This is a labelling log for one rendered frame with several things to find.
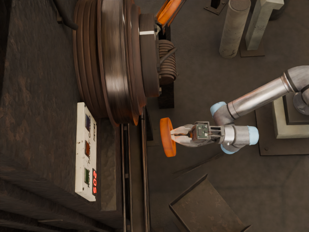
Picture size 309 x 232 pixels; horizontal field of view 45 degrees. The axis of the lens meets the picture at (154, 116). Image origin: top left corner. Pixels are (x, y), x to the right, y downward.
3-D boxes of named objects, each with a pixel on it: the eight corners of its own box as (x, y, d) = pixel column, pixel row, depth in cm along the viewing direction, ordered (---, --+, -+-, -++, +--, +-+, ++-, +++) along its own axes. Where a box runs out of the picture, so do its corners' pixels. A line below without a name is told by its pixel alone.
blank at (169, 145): (165, 161, 140) (174, 160, 139) (157, 121, 138) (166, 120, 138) (169, 152, 155) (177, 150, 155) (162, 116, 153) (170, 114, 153)
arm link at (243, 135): (252, 148, 153) (261, 141, 145) (227, 147, 150) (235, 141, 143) (249, 130, 156) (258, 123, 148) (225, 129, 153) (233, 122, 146)
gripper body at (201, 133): (194, 120, 141) (224, 121, 144) (187, 127, 149) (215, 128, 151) (196, 139, 138) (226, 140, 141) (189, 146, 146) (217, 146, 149)
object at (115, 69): (123, 143, 140) (99, 92, 97) (122, 37, 157) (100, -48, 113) (140, 142, 140) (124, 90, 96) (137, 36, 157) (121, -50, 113)
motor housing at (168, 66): (157, 113, 238) (151, 76, 189) (155, 83, 246) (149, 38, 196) (177, 112, 238) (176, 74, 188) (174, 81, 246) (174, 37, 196)
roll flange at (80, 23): (97, 145, 141) (61, 95, 97) (98, 39, 158) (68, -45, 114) (123, 143, 140) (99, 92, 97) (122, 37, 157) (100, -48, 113)
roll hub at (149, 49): (147, 109, 135) (140, 74, 108) (145, 43, 145) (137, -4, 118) (163, 108, 134) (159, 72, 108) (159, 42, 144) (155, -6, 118)
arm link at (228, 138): (225, 128, 152) (227, 147, 150) (215, 128, 152) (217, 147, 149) (232, 122, 146) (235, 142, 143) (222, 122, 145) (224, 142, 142)
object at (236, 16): (220, 59, 250) (230, 12, 201) (218, 44, 254) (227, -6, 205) (237, 58, 249) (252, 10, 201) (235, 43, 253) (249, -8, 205)
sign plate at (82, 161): (89, 201, 116) (74, 192, 99) (90, 123, 125) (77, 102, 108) (96, 200, 116) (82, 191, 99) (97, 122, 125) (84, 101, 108)
